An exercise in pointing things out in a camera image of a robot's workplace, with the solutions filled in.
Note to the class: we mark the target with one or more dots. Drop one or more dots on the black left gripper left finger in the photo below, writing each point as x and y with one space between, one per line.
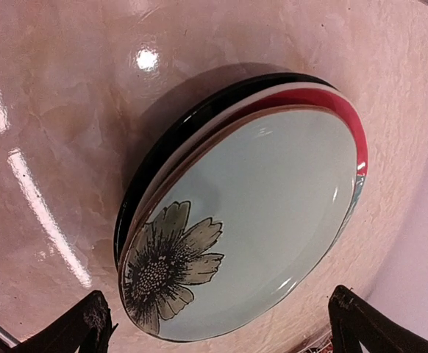
86 327

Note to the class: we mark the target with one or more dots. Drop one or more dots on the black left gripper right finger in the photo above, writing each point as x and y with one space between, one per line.
356 325

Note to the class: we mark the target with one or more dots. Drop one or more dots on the light blue flower plate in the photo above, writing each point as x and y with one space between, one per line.
183 297

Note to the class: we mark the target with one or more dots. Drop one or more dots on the red and teal plate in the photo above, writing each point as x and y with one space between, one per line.
328 106

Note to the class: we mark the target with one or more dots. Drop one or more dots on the black striped rim plate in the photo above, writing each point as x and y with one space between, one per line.
182 129

